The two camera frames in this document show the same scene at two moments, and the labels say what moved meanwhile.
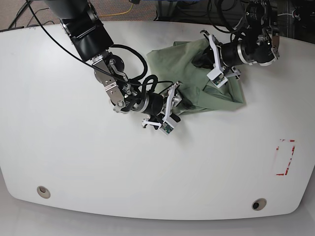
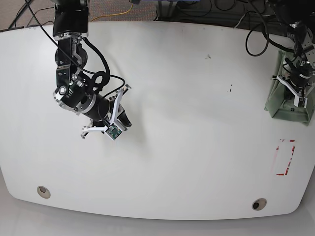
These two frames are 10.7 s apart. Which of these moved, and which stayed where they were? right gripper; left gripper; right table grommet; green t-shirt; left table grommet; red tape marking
Moved: right gripper; left gripper; green t-shirt
Stayed: right table grommet; left table grommet; red tape marking
